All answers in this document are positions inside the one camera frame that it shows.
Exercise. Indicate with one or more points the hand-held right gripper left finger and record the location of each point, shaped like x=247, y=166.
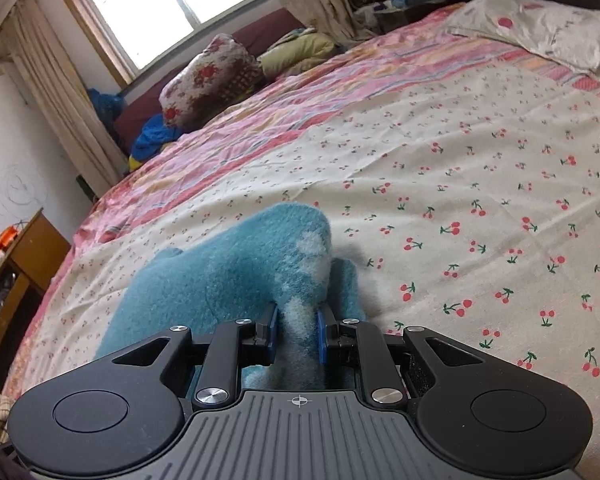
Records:
x=271, y=335

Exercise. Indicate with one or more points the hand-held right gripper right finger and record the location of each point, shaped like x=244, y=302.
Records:
x=322, y=335

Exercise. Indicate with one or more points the teal fuzzy snowflake sweater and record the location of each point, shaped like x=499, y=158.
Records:
x=220, y=270

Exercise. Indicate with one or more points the floral patchwork bed sheet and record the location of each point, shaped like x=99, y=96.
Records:
x=455, y=170

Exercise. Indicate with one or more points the blue garment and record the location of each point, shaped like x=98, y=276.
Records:
x=152, y=137

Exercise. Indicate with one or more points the wooden cabinet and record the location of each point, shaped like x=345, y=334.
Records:
x=35, y=250

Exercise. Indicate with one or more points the folded red floral quilt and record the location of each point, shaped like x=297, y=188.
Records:
x=205, y=80

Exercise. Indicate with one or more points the blue plastic bag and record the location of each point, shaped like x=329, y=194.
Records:
x=105, y=107

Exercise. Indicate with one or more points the orange toy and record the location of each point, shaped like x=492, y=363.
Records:
x=6, y=238

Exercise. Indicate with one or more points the yellow-green pillow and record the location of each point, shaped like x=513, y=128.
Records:
x=300, y=50

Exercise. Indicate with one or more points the dark nightstand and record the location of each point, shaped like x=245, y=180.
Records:
x=395, y=17

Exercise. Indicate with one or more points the window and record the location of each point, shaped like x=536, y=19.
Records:
x=145, y=10

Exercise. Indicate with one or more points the white floral pillow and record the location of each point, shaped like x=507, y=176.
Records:
x=530, y=25

